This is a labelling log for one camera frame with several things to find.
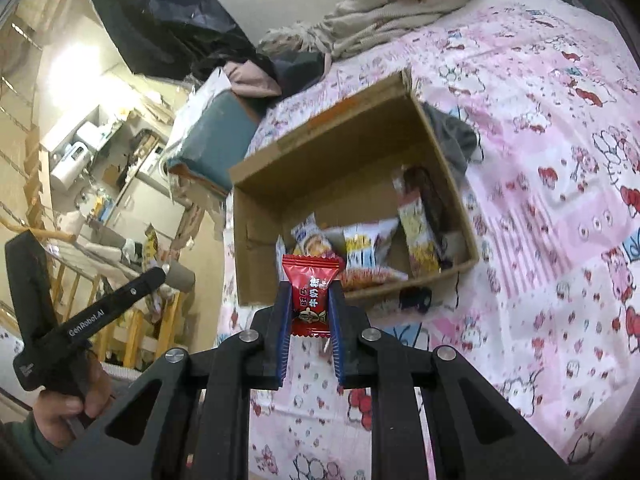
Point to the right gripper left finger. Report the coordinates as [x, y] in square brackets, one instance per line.
[188, 415]

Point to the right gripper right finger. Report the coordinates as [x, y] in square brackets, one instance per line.
[433, 414]

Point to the small yellow candy packet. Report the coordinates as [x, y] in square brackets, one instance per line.
[420, 238]

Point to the red candy packet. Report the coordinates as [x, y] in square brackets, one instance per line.
[310, 278]

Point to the silver yellow snack bag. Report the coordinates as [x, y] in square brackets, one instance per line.
[364, 248]

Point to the sweet rice cake packet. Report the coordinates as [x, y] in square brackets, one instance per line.
[310, 240]

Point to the dark brown snack packet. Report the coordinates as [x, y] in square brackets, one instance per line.
[413, 178]

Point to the white red wafer bar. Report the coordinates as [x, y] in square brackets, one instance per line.
[280, 249]

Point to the person left hand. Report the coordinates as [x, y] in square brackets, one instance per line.
[52, 409]

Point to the black white small packet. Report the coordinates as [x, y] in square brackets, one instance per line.
[417, 298]

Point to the grey trash bin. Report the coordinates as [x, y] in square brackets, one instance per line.
[178, 278]

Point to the pink Hello Kitty bedsheet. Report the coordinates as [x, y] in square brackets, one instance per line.
[550, 313]

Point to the brown cardboard box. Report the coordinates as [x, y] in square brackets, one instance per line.
[338, 166]

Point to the dark grey sock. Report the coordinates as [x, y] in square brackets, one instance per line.
[455, 136]

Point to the teal side cushion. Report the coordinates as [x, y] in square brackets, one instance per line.
[217, 141]

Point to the black plastic bag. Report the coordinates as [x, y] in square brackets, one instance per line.
[176, 39]

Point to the crumpled floral blanket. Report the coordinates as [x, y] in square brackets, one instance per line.
[355, 26]

